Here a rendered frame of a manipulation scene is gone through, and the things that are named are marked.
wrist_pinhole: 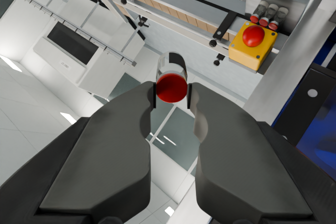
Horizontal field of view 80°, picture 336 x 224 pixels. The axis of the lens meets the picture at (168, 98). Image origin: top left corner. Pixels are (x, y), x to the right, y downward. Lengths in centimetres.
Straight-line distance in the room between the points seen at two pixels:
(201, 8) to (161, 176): 489
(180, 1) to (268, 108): 43
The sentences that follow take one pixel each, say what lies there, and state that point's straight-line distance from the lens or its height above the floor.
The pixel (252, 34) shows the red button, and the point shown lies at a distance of 44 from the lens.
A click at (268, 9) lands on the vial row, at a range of 55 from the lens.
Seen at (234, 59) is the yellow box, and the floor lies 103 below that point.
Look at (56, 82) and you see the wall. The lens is 774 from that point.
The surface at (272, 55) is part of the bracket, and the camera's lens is 53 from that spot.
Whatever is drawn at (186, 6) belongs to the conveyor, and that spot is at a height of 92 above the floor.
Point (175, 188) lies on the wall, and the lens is 526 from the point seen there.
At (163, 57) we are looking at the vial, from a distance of 15.
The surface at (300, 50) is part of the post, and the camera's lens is 47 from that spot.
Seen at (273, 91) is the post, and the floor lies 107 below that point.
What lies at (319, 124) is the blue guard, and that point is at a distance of 44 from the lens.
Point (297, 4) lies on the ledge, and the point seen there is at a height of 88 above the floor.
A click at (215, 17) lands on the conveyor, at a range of 64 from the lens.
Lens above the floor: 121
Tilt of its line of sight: 2 degrees down
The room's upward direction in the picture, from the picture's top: 146 degrees counter-clockwise
